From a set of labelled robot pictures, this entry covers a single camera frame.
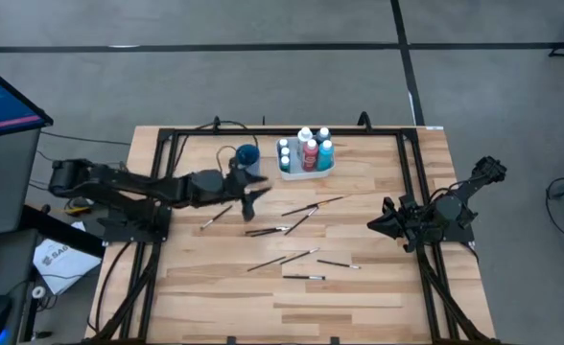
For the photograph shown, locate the black desk bar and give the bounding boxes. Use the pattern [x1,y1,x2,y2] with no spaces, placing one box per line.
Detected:
[20,204,106,259]

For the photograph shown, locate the thin black brush silver ferrule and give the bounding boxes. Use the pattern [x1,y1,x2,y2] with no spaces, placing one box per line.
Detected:
[316,259,362,270]

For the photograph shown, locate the black aluminium rig frame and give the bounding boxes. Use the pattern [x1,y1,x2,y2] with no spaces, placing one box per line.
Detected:
[84,125,499,345]

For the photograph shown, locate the large teal paint bottle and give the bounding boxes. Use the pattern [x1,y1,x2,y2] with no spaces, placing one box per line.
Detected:
[316,139,336,173]

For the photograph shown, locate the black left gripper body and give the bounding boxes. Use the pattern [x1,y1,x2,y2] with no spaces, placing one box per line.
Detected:
[223,160,254,222]

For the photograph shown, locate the large white paint bottle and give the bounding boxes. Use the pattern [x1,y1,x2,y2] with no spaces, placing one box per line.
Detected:
[295,126,314,162]

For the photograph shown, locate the large red paint bottle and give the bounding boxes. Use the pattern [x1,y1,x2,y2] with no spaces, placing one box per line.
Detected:
[301,138,320,173]

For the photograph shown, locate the white plastic bin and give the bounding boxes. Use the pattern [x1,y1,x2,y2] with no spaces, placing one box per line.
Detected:
[275,136,337,182]

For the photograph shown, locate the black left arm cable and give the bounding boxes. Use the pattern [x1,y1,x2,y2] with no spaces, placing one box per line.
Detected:
[173,120,259,167]

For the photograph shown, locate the yellow cable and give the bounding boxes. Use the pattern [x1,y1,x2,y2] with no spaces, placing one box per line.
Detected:
[64,196,94,216]

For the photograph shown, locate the long black paint brush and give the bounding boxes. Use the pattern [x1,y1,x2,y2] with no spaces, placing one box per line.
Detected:
[280,204,319,218]

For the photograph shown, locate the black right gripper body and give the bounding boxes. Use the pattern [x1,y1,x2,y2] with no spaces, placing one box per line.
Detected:
[383,195,430,254]

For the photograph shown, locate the blue plastic cup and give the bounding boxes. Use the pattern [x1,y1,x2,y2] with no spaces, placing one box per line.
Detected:
[234,142,263,177]

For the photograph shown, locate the gold ferrule paint brush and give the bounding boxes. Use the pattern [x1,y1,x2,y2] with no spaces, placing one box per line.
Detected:
[305,195,345,211]

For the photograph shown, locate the white paper sheet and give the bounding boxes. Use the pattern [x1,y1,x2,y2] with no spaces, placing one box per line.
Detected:
[32,238,103,296]

